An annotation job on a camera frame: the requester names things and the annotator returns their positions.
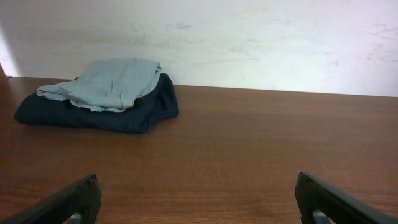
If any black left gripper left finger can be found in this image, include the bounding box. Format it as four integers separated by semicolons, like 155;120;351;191
1;174;101;224

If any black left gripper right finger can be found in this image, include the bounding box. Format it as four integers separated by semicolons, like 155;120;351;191
295;172;397;224

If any light grey folded shirt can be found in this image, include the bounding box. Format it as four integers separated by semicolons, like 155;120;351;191
36;58;162;113

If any dark navy folded garment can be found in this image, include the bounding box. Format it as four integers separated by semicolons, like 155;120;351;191
14;73;179;134

